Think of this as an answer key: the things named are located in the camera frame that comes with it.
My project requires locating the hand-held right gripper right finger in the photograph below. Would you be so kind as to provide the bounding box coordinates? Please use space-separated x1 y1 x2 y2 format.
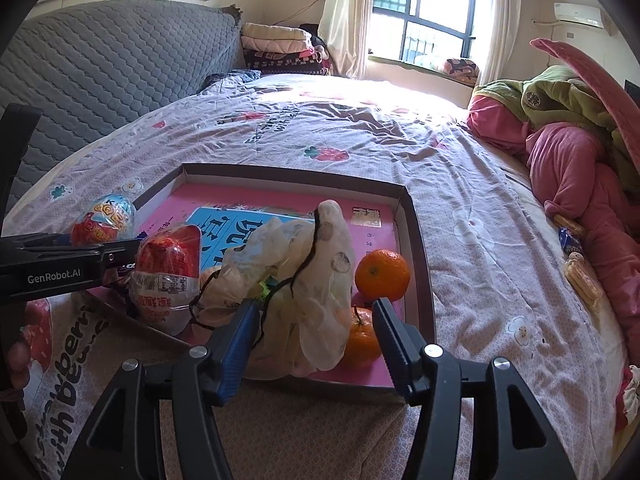
372 297 576 480

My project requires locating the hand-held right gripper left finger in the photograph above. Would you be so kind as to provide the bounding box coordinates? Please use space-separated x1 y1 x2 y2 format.
60 297 262 480

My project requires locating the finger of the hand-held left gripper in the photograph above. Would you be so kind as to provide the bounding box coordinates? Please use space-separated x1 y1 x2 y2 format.
97 237 146 281
10 232 103 254

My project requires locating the orange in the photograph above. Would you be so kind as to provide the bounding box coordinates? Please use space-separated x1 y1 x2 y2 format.
342 305 383 370
355 249 411 302

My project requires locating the blue toy egg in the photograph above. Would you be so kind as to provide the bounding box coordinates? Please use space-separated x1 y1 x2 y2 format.
70 194 137 248

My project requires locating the red toy egg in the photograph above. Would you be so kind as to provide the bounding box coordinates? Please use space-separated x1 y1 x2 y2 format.
129 222 202 337

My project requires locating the cream floral cloth bag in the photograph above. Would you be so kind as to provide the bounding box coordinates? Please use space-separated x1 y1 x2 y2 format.
189 200 357 381

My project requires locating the shallow cardboard box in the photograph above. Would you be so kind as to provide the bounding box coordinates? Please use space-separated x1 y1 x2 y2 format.
102 162 437 395

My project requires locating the person's left hand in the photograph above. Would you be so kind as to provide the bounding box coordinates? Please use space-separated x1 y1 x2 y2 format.
6 340 32 391

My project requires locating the pink book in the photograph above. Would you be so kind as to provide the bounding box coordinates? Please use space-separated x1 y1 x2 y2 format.
135 182 403 388

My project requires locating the grey quilted headboard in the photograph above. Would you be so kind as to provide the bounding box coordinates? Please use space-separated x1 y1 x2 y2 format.
0 0 246 221

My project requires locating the yellow snack packet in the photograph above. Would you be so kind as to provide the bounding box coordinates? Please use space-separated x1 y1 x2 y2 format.
564 252 603 303

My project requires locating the blue snack packet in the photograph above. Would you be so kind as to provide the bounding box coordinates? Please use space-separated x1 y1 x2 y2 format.
557 227 585 256

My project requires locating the dark blue cloth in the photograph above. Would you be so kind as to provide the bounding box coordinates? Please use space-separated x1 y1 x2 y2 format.
202 69 262 92

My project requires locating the tan snack packet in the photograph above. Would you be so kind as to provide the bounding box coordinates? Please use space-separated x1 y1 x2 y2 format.
552 214 586 236

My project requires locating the white and red scrunchie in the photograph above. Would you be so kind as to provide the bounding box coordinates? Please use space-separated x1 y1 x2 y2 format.
617 362 640 433

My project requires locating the dark patterned folded blanket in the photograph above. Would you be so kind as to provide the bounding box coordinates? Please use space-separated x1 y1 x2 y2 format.
244 50 331 76

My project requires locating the pink fleece blanket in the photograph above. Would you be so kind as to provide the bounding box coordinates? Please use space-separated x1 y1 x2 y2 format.
467 94 640 361

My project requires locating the cream folded blanket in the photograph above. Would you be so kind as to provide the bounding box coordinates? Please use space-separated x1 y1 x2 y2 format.
241 22 311 42

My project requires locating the floral cushion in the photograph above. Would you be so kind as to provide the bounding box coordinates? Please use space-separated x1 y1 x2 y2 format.
430 57 480 85

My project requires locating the black cloth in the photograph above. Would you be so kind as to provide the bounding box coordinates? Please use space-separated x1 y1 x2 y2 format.
300 24 328 61

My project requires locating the green fleece blanket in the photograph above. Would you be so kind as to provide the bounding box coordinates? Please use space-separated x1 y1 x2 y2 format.
472 65 640 181

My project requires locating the cream curtain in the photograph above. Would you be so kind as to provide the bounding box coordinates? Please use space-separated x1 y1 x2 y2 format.
487 0 523 83
312 0 373 81

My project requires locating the pink quilted mat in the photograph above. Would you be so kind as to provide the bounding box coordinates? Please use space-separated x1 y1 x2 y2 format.
530 37 640 146

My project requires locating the window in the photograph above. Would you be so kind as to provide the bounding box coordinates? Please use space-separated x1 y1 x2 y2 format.
370 0 493 73

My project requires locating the white air conditioner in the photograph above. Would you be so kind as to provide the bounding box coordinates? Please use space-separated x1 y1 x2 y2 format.
552 2 603 28

